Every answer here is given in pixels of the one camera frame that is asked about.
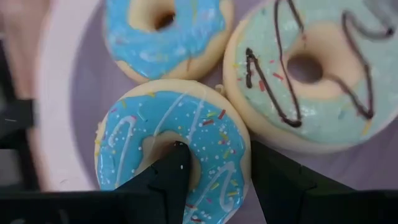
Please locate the large plain blue iced donut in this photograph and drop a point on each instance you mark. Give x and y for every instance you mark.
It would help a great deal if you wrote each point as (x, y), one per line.
(192, 40)

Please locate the purple plate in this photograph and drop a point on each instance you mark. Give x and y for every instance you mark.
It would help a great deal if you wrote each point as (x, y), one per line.
(90, 77)

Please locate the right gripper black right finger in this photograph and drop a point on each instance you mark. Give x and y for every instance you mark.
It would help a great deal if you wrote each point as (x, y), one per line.
(280, 186)

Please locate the black aluminium table frame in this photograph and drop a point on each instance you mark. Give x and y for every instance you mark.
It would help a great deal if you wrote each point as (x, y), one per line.
(15, 118)

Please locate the large blue donut white drizzle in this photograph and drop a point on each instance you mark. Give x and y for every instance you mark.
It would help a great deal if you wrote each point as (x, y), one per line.
(140, 118)

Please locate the large mint donut chocolate drizzle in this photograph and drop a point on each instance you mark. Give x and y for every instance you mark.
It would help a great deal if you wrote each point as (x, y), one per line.
(311, 124)

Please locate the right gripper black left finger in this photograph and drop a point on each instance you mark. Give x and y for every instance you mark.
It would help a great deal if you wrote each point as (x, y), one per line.
(174, 174)

